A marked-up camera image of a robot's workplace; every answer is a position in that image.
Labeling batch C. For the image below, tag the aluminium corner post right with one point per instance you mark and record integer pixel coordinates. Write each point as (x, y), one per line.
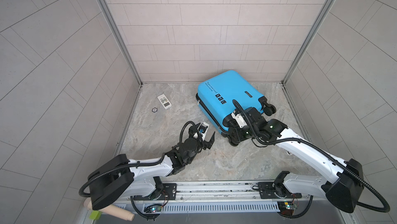
(308, 40)

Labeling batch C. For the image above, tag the beige handle tool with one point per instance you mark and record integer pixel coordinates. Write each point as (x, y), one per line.
(112, 210)

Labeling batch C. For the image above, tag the blue suitcase black lining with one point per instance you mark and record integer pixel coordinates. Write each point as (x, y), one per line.
(219, 96)

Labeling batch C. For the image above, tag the aluminium corner post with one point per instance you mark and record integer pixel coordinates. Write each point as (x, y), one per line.
(118, 37)
(308, 40)

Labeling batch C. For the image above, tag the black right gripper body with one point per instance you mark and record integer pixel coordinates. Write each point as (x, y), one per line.
(242, 133)

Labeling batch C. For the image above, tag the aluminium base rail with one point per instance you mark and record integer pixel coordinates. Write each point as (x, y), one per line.
(223, 191)

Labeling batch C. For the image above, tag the right circuit board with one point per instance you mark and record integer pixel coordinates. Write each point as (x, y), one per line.
(287, 208)

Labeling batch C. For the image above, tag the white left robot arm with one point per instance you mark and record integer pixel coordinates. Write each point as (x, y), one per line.
(121, 177)

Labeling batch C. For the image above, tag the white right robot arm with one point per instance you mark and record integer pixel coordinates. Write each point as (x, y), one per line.
(339, 181)

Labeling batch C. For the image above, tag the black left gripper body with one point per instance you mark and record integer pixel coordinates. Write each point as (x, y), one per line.
(196, 147)

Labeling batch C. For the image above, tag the green sticky block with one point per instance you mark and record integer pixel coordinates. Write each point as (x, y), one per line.
(95, 215)

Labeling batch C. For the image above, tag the circuit board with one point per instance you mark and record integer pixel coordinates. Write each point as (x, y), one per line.
(154, 209)
(287, 208)

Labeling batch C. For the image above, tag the white remote with barcode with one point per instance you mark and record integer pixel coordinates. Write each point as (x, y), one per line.
(164, 101)

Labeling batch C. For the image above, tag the aluminium corner post left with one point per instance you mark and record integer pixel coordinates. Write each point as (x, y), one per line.
(118, 37)

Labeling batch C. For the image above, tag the left circuit board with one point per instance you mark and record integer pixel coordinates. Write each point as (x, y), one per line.
(154, 209)

